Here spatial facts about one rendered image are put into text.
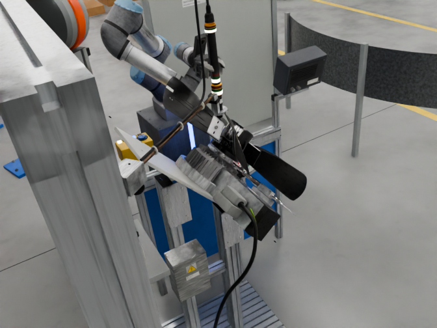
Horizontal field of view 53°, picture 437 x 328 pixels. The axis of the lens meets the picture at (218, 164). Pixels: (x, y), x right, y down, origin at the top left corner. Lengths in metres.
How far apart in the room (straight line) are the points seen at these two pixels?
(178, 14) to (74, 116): 3.47
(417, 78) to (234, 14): 1.54
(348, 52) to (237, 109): 1.20
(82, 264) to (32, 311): 2.80
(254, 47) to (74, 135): 3.90
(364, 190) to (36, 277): 2.40
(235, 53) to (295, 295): 2.18
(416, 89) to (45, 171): 3.33
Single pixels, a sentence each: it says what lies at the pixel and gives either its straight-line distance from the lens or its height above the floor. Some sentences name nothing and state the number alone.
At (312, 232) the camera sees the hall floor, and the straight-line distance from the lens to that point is 3.12.
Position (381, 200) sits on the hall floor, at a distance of 3.44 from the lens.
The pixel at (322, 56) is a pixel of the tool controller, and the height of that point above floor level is 1.23.
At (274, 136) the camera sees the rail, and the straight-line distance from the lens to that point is 2.56.
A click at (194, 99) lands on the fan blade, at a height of 1.36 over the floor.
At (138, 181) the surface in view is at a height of 1.36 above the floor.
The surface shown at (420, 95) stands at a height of 0.64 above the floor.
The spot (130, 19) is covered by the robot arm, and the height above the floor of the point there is 1.62.
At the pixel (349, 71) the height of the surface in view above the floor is 0.72.
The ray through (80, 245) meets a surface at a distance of 0.24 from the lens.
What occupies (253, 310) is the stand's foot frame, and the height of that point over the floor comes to 0.08.
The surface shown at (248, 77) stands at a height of 0.50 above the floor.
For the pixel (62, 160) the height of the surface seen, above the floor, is 2.01.
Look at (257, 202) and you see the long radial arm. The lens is 1.55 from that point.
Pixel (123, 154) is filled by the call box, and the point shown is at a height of 1.05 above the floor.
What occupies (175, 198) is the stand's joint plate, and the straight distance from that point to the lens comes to 1.71.
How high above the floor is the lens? 2.12
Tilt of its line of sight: 34 degrees down
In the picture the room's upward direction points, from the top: 7 degrees counter-clockwise
